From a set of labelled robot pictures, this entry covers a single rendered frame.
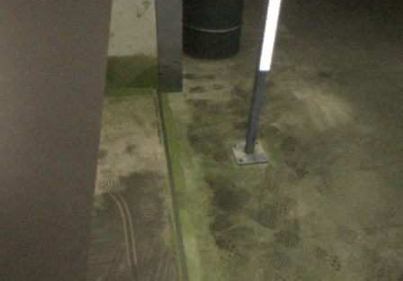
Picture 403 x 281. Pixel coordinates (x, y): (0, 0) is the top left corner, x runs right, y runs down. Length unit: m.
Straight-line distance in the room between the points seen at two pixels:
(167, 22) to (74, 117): 2.33
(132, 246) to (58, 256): 1.37
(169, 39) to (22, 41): 2.40
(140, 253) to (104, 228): 0.23
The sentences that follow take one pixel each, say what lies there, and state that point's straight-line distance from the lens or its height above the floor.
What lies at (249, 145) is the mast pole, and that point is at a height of 0.09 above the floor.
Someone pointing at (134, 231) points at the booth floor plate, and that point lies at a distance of 1.82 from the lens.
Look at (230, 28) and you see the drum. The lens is 3.25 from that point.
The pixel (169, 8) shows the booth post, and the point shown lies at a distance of 2.57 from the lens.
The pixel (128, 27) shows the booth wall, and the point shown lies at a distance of 2.61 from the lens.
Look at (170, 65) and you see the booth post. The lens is 2.74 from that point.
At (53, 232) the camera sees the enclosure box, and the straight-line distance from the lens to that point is 0.38.
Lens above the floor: 1.47
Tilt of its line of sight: 37 degrees down
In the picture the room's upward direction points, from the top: 3 degrees clockwise
